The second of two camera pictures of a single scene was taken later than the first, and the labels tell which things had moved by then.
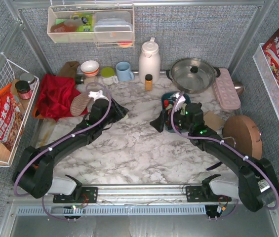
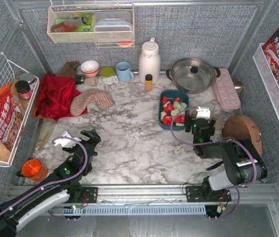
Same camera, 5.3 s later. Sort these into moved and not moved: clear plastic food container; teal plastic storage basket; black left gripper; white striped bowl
Moved: black left gripper
Not moved: clear plastic food container; white striped bowl; teal plastic storage basket
